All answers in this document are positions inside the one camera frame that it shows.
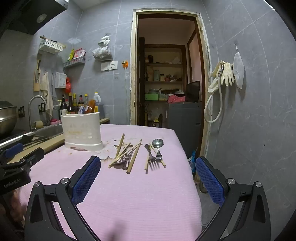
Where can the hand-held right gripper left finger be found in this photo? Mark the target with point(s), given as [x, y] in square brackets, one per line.
[86, 180]

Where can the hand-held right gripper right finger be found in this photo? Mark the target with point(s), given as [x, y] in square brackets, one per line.
[209, 180]

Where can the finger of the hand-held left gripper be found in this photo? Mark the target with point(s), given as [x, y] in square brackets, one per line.
[32, 156]
[13, 148]

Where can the dark metal utensil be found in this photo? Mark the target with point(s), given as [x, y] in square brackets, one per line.
[127, 160]

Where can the white plastic utensil holder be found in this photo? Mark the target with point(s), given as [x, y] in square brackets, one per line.
[81, 129]

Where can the large metal spoon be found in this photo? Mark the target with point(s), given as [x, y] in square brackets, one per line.
[157, 143]

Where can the person's left hand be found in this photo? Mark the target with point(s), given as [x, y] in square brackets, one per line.
[18, 206]

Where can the blue packet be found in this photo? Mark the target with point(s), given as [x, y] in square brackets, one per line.
[192, 162]

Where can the steel sink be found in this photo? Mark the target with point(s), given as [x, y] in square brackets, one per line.
[49, 131]

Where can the steel pot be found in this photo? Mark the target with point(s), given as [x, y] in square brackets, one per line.
[7, 118]

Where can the beige sponge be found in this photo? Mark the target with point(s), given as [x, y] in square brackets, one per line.
[38, 124]

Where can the small metal spoon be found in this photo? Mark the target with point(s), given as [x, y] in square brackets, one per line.
[119, 162]

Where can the steel faucet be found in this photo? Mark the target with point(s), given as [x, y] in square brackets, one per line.
[30, 111]

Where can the pink table cloth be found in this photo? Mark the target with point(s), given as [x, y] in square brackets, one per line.
[138, 197]

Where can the metal fork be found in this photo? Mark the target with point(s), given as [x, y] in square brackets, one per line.
[159, 158]
[151, 160]

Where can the dark wine bottle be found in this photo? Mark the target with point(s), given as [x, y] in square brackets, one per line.
[63, 107]

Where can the large soy sauce bottle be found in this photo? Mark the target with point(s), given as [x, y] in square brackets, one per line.
[70, 106]

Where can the yellow label sauce bottle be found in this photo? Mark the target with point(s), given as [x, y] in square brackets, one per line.
[75, 104]

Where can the beige hanging towel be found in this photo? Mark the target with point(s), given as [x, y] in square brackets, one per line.
[46, 88]

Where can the grey box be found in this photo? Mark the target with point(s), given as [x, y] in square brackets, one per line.
[101, 112]

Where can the red cap sauce bottle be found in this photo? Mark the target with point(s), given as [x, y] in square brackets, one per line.
[81, 104]

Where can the wooden cutting board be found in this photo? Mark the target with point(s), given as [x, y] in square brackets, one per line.
[37, 76]

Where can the yellow cap clear bottle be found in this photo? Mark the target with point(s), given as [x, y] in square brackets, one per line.
[86, 100]

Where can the red plastic bag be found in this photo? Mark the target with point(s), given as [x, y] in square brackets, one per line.
[68, 87]

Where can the white cardboard box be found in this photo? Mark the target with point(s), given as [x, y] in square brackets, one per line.
[60, 80]

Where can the white oil jug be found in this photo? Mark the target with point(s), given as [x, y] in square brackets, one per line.
[97, 98]

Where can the pink crumpled cloth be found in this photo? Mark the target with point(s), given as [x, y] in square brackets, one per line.
[177, 99]

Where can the black monitor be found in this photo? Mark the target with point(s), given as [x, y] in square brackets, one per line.
[193, 91]

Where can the green storage box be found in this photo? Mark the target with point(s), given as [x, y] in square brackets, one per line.
[151, 96]

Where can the cream rubber gloves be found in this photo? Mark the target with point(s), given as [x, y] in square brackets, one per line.
[227, 74]

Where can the yellow green seasoning packet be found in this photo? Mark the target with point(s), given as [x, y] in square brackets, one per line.
[72, 55]

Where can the red seasoning packet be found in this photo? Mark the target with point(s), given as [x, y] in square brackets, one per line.
[79, 53]

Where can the white mesh bag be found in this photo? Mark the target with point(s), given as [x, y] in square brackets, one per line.
[238, 69]

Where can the wooden storage shelf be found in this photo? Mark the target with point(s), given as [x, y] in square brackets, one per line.
[165, 66]

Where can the hanging clear plastic bag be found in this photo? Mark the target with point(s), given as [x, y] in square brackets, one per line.
[103, 52]

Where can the black range hood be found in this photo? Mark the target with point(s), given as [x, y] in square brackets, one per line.
[27, 14]

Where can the black wall outlet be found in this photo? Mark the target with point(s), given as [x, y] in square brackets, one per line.
[41, 107]
[21, 111]

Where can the grey wall shelf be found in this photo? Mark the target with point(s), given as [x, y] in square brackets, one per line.
[74, 62]

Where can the white wall basket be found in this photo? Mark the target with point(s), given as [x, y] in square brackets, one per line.
[50, 46]

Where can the white wall socket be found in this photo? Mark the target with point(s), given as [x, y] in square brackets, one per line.
[109, 65]

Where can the wooden door frame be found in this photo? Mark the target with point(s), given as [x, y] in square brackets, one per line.
[133, 69]

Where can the orange wall hook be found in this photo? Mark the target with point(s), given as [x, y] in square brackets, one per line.
[125, 64]

